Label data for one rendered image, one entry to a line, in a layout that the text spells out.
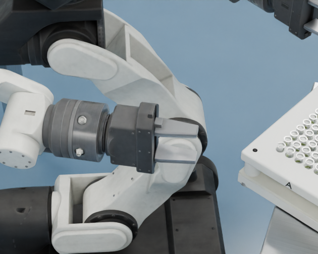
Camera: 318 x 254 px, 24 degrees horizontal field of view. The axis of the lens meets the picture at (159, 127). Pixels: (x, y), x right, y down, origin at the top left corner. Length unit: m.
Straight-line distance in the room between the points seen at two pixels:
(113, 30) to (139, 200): 0.46
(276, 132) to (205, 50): 1.76
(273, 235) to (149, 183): 0.71
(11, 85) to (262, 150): 0.39
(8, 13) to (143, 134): 0.52
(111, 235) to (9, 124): 0.84
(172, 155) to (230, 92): 1.66
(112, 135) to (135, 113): 0.04
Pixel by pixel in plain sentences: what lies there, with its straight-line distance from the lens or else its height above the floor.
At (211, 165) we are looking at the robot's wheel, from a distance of 2.23.
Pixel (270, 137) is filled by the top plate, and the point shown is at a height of 0.97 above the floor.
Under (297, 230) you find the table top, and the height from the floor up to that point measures 0.89.
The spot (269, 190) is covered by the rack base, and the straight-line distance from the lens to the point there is 1.16.
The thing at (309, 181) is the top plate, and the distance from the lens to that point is 1.12.
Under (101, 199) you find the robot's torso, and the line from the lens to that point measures 1.88.
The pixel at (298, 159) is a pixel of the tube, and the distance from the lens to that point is 1.13.
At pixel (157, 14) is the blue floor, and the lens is 3.12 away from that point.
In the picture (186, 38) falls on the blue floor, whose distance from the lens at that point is 2.98.
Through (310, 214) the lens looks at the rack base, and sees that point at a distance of 1.14.
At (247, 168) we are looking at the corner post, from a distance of 1.17.
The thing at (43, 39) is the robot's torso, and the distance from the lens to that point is 1.50.
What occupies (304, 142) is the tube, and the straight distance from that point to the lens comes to 1.16.
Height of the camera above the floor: 1.78
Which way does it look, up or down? 44 degrees down
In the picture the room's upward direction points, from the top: straight up
